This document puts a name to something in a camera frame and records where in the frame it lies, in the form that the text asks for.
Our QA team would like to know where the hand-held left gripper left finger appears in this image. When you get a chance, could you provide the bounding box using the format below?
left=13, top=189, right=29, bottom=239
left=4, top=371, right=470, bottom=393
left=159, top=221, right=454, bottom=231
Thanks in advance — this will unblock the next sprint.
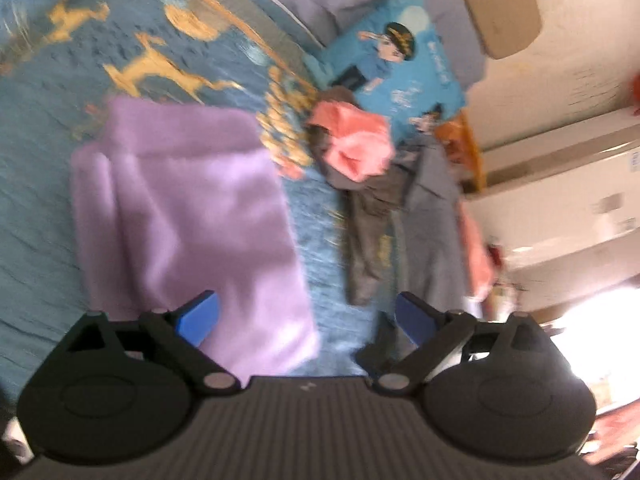
left=65, top=290, right=241, bottom=394

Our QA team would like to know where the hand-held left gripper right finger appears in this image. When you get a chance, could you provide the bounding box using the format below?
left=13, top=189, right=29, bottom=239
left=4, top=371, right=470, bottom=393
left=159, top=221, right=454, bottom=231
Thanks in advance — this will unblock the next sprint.
left=372, top=291, right=556, bottom=394

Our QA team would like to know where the purple sweatshirt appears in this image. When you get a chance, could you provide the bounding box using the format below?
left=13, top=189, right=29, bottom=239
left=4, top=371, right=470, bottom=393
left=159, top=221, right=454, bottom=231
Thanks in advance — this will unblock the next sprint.
left=70, top=95, right=321, bottom=386

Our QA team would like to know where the pink fleece cloth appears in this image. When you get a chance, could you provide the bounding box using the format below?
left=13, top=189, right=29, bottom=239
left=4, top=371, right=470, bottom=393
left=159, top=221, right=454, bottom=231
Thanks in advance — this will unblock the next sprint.
left=457, top=202, right=497, bottom=302
left=305, top=100, right=394, bottom=183

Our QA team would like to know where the grey garment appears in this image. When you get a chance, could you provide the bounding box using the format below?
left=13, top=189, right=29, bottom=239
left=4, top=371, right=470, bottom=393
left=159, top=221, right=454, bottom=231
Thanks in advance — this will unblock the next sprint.
left=377, top=135, right=475, bottom=378

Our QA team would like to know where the brown garment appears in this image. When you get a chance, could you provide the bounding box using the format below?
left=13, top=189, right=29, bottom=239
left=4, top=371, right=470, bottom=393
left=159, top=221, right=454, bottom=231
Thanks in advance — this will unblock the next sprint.
left=306, top=85, right=417, bottom=308

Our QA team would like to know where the orange bag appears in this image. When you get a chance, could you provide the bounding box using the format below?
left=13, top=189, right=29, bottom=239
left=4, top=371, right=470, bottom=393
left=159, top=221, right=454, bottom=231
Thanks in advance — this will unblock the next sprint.
left=434, top=111, right=487, bottom=192

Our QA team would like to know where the blue patterned bedsheet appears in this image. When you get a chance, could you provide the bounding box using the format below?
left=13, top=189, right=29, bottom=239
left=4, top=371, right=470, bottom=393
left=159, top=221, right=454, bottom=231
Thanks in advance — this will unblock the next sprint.
left=0, top=0, right=401, bottom=456

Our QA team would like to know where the white cabinet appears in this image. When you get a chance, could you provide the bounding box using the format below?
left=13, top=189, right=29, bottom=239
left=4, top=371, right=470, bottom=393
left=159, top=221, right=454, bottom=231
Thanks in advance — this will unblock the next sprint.
left=462, top=106, right=640, bottom=293

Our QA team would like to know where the blue cartoon printed pillow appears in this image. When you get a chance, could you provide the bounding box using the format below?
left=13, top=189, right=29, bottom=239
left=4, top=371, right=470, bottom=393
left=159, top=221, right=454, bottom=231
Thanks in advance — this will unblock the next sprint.
left=305, top=0, right=468, bottom=146

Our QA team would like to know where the beige headboard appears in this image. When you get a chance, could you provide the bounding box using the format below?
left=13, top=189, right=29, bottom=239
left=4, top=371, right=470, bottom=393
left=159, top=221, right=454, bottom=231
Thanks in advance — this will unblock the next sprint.
left=446, top=0, right=544, bottom=61

